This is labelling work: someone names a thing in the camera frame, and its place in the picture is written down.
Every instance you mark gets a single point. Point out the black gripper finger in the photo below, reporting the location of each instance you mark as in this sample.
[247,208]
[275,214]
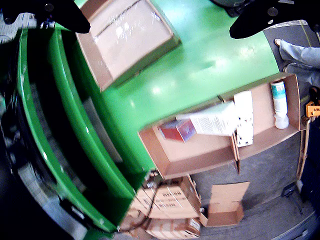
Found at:
[270,15]
[50,10]

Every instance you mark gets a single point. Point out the white bottle teal label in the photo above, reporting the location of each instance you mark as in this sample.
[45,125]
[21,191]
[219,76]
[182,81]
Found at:
[280,105]

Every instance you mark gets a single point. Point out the shallow cardboard tray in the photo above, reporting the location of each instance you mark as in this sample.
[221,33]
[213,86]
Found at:
[130,45]

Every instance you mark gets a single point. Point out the cardboard box with rounded flaps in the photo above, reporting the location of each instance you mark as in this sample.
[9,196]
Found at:
[265,110]

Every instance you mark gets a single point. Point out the brown cardboard box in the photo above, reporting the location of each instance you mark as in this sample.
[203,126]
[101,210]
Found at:
[195,152]

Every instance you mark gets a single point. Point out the open empty cardboard box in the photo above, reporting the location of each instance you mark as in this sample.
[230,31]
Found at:
[225,207]

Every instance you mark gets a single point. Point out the large printed cardboard box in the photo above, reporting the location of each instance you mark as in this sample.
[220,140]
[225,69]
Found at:
[170,202]

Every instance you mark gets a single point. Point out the taped cardboard box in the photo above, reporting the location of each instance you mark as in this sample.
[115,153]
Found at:
[172,228]

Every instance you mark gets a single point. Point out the person in blue jeans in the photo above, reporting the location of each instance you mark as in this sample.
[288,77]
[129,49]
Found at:
[300,57]

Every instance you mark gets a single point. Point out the orange pallet jack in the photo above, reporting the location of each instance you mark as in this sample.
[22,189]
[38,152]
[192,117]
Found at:
[312,107]

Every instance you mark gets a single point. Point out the cow-print hand cream carton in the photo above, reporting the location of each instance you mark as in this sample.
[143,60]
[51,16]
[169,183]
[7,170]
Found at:
[245,122]

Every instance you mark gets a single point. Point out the green metal shelf unit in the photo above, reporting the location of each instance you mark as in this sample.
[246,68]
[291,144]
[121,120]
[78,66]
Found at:
[62,125]

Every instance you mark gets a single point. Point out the pale grey white carton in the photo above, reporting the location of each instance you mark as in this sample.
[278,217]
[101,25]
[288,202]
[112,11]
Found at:
[215,122]

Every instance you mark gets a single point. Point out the wooden pallet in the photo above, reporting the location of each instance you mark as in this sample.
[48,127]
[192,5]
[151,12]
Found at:
[302,150]

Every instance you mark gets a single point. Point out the red carton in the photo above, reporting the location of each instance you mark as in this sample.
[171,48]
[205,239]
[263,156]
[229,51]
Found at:
[177,130]

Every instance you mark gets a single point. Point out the dark blue stacked crates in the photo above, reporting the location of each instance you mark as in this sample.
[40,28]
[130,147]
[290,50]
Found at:
[312,162]

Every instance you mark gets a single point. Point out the black floor stand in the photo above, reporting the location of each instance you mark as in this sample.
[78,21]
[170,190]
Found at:
[291,193]

